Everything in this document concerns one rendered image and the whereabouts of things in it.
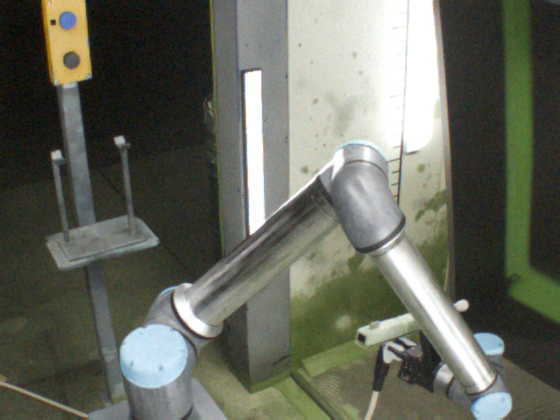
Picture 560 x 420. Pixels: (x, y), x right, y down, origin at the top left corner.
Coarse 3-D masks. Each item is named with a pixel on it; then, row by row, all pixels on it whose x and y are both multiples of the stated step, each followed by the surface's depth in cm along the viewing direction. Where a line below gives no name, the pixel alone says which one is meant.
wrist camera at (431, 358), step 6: (420, 330) 177; (420, 336) 177; (420, 342) 177; (426, 342) 176; (426, 348) 176; (432, 348) 177; (426, 354) 176; (432, 354) 176; (438, 354) 178; (426, 360) 177; (432, 360) 176; (438, 360) 177; (426, 366) 177; (432, 366) 175
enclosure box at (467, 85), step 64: (448, 0) 172; (512, 0) 188; (448, 64) 180; (512, 64) 198; (448, 128) 186; (512, 128) 210; (448, 192) 199; (512, 192) 223; (512, 256) 239; (512, 320) 225
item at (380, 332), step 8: (456, 304) 208; (464, 304) 209; (392, 320) 188; (400, 320) 189; (408, 320) 189; (368, 328) 180; (376, 328) 181; (384, 328) 182; (392, 328) 184; (400, 328) 186; (408, 328) 189; (416, 328) 192; (368, 336) 178; (376, 336) 179; (384, 336) 182; (392, 336) 185; (360, 344) 180; (368, 344) 178; (376, 344) 181; (384, 344) 184; (376, 360) 190; (376, 368) 190; (384, 368) 189; (376, 376) 190; (384, 376) 190; (376, 384) 190
